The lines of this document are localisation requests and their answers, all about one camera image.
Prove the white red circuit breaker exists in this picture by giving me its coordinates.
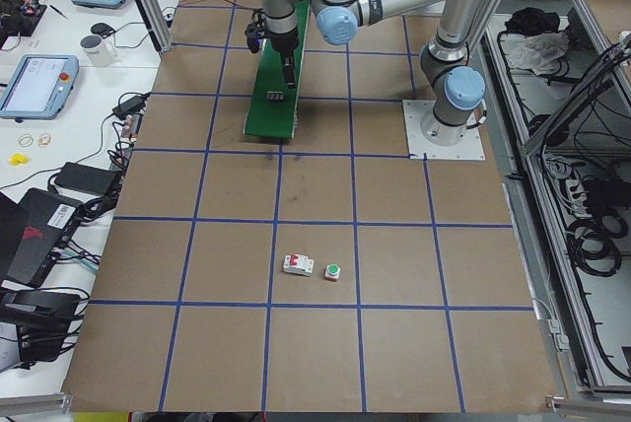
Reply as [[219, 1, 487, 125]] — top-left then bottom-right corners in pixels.
[[283, 253, 315, 276]]

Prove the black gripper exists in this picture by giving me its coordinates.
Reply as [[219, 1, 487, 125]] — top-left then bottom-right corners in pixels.
[[245, 9, 299, 89]]

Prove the near teach pendant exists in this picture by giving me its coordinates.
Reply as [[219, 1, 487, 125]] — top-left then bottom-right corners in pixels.
[[1, 54, 79, 122]]

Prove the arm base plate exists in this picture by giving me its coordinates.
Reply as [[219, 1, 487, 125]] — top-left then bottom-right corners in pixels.
[[402, 100, 486, 161]]

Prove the green conveyor belt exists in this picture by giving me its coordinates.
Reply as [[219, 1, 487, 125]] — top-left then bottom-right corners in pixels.
[[244, 1, 310, 139]]

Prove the green push button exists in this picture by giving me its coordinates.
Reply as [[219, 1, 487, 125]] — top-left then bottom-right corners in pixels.
[[324, 263, 341, 282]]

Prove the black computer mouse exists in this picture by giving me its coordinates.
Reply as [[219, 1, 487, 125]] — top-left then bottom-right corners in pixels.
[[91, 23, 115, 38]]

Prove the white mug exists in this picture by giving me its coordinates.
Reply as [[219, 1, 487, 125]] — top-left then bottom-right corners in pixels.
[[80, 35, 118, 67]]

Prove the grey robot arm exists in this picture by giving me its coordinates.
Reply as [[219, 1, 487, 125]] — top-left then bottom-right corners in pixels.
[[245, 0, 485, 146]]

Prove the black laptop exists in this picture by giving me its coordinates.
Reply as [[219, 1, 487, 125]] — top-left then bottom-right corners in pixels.
[[1, 187, 83, 288]]

